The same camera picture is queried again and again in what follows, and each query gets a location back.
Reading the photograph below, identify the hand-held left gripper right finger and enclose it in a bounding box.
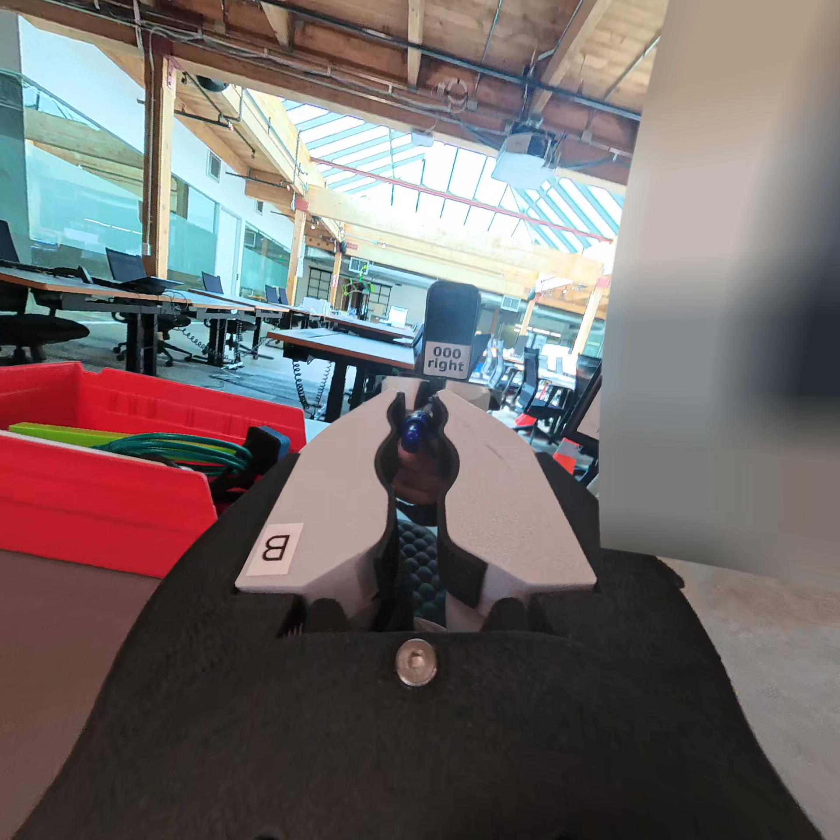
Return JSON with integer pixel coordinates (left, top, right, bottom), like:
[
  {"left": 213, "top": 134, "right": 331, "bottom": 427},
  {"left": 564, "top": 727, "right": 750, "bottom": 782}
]
[{"left": 435, "top": 392, "right": 599, "bottom": 616}]

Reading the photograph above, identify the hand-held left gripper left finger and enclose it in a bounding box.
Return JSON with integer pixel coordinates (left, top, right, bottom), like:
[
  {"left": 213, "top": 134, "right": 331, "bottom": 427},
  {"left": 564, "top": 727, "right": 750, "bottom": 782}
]
[{"left": 235, "top": 390, "right": 404, "bottom": 619}]

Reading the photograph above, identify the blue pen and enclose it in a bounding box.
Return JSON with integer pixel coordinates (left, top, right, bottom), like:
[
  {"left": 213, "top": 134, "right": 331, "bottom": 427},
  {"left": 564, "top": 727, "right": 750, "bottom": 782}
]
[{"left": 402, "top": 397, "right": 435, "bottom": 458}]

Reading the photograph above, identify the person's right hand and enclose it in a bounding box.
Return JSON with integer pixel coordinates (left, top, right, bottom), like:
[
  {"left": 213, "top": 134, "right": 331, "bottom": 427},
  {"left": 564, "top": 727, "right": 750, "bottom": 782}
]
[{"left": 392, "top": 451, "right": 455, "bottom": 524}]

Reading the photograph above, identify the wooden office desk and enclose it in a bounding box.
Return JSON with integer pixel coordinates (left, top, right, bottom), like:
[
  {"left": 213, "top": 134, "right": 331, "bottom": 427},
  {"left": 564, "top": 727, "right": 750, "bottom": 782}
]
[
  {"left": 266, "top": 327, "right": 419, "bottom": 422},
  {"left": 186, "top": 287, "right": 265, "bottom": 368},
  {"left": 0, "top": 264, "right": 193, "bottom": 376}
]

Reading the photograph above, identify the black and blue block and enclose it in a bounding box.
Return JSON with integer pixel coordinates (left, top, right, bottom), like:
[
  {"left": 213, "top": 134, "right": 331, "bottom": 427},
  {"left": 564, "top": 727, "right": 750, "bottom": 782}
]
[{"left": 245, "top": 425, "right": 294, "bottom": 472}]

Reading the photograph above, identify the black quilted chair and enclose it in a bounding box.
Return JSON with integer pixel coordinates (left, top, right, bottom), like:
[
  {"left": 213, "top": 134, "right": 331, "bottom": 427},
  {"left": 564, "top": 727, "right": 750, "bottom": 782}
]
[{"left": 395, "top": 518, "right": 441, "bottom": 621}]

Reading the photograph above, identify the wooden pillar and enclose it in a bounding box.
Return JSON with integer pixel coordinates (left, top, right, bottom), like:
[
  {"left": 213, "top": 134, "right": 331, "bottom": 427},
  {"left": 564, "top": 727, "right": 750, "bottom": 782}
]
[
  {"left": 287, "top": 209, "right": 309, "bottom": 307},
  {"left": 140, "top": 38, "right": 178, "bottom": 280}
]

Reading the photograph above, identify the red plastic bin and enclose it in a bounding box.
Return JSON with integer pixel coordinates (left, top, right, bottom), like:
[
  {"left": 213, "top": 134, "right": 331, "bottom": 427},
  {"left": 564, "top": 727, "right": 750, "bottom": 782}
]
[{"left": 0, "top": 361, "right": 308, "bottom": 580}]

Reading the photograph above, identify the lime green flat box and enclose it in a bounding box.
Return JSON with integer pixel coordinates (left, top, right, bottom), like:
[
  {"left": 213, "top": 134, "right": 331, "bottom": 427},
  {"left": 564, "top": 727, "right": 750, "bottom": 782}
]
[{"left": 8, "top": 421, "right": 130, "bottom": 442}]

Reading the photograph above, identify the black coiled cable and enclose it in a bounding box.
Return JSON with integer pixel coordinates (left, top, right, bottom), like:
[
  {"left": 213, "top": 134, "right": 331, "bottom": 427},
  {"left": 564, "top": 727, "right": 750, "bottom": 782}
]
[{"left": 290, "top": 356, "right": 330, "bottom": 413}]

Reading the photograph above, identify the green coiled cable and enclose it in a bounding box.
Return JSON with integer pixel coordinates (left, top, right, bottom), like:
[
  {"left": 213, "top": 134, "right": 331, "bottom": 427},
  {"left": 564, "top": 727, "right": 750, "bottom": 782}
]
[{"left": 94, "top": 432, "right": 254, "bottom": 475}]

